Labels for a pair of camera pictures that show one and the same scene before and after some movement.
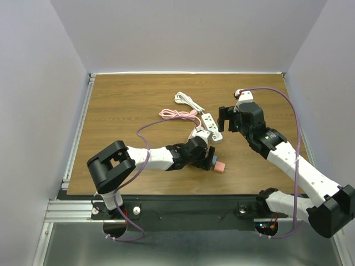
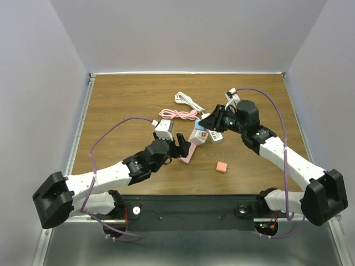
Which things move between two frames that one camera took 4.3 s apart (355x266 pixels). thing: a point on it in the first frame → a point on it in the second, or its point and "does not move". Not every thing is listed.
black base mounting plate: [202, 213] does not move
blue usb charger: [214, 159] → [197, 126]
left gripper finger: [212, 151] → [183, 149]
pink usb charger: [220, 167] does not move
